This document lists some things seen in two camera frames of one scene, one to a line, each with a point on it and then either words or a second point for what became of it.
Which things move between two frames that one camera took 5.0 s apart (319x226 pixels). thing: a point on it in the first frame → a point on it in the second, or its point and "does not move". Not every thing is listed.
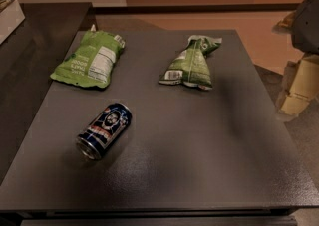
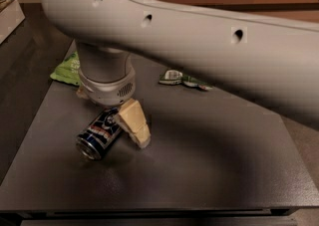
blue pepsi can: (104, 131) does not move
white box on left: (11, 16) does not move
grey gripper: (307, 26) → (108, 95)
